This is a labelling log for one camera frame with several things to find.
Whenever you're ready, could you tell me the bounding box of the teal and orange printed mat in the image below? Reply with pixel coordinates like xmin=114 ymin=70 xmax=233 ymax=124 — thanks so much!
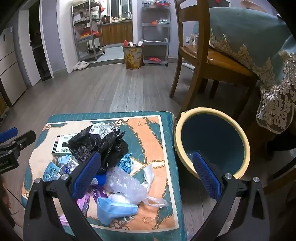
xmin=21 ymin=112 xmax=188 ymax=241

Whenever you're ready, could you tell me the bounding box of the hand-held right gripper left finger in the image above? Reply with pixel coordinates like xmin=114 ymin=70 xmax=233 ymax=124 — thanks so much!
xmin=23 ymin=151 xmax=103 ymax=241

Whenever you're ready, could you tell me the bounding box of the pale blue wrapper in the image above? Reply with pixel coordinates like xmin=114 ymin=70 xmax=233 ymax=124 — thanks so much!
xmin=57 ymin=154 xmax=76 ymax=164

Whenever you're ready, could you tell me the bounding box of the teal lace-trimmed tablecloth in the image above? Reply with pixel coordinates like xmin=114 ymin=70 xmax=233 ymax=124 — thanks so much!
xmin=192 ymin=7 xmax=296 ymax=135

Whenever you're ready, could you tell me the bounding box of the white door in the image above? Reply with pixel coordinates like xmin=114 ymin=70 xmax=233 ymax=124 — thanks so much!
xmin=18 ymin=9 xmax=42 ymax=88

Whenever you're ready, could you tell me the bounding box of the blue blister packet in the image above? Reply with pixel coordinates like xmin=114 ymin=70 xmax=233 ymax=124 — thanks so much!
xmin=43 ymin=161 xmax=61 ymax=181

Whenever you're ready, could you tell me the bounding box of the metal shelf rack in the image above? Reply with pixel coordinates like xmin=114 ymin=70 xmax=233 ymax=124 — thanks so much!
xmin=71 ymin=0 xmax=106 ymax=61

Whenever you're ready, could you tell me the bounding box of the wooden kitchen cabinet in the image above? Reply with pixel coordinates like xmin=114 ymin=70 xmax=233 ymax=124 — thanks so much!
xmin=98 ymin=21 xmax=134 ymax=46

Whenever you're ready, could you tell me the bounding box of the lilac plastic wrapper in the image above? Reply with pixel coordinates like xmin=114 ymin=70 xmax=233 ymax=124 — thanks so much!
xmin=59 ymin=193 xmax=91 ymax=229

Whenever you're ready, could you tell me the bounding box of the wooden chair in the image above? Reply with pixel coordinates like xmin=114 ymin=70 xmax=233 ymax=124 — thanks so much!
xmin=169 ymin=0 xmax=259 ymax=116

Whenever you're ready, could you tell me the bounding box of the blue face mask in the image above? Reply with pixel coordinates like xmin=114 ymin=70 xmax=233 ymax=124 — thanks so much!
xmin=97 ymin=197 xmax=139 ymax=225

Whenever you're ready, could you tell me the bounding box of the white medicine box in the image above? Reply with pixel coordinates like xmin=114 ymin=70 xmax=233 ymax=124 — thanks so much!
xmin=51 ymin=134 xmax=80 ymax=156

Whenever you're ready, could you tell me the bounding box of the silver fridge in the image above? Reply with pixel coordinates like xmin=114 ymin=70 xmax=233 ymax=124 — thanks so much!
xmin=0 ymin=27 xmax=27 ymax=107

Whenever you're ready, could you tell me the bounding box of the clear plastic bag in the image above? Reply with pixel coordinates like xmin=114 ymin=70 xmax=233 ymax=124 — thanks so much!
xmin=105 ymin=163 xmax=169 ymax=207

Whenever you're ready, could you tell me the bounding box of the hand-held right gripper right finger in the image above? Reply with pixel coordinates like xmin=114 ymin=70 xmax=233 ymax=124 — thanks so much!
xmin=192 ymin=151 xmax=270 ymax=241

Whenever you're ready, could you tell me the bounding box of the floral waste bin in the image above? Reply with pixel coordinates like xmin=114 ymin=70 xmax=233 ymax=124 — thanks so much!
xmin=122 ymin=44 xmax=143 ymax=70

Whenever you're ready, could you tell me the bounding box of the white knotted cloth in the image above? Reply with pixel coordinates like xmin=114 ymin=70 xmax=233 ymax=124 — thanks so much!
xmin=107 ymin=193 xmax=130 ymax=205

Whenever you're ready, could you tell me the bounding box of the black plastic bag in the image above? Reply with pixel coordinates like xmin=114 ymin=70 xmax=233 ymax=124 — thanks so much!
xmin=68 ymin=122 xmax=129 ymax=171

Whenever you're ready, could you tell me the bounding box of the blue glove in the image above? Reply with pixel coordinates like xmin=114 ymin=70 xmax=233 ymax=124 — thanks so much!
xmin=119 ymin=154 xmax=135 ymax=173

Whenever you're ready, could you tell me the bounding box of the blue bin with yellow rim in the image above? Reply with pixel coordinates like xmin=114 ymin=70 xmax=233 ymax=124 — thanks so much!
xmin=174 ymin=107 xmax=251 ymax=180

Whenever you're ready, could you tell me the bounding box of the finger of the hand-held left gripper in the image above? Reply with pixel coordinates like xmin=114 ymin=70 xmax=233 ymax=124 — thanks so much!
xmin=0 ymin=130 xmax=36 ymax=158
xmin=0 ymin=128 xmax=19 ymax=143

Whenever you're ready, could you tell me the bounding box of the silver foil sachet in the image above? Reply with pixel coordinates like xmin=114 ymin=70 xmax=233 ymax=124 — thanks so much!
xmin=59 ymin=162 xmax=78 ymax=178

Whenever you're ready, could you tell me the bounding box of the grey trolley cart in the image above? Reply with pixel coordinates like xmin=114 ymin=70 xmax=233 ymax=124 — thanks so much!
xmin=142 ymin=1 xmax=172 ymax=67

